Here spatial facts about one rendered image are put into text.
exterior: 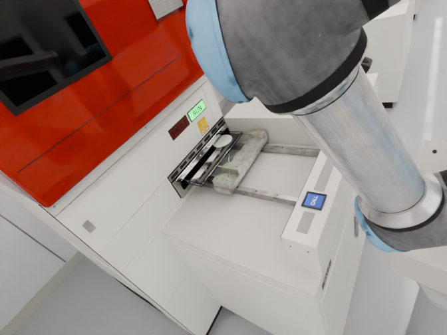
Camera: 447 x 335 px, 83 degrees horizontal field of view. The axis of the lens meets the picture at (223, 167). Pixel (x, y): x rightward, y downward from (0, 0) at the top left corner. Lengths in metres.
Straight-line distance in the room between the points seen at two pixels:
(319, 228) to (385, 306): 1.01
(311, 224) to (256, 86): 0.52
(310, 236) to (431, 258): 0.25
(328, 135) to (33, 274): 2.50
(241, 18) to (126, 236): 0.88
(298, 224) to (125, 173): 0.59
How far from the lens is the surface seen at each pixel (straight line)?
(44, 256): 2.59
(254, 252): 0.87
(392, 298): 1.68
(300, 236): 0.70
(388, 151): 0.36
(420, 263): 0.74
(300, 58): 0.23
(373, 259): 1.77
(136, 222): 1.00
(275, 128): 1.18
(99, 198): 0.90
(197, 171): 1.12
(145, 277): 1.13
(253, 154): 1.11
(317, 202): 0.75
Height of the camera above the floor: 1.54
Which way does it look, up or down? 37 degrees down
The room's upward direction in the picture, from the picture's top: 24 degrees counter-clockwise
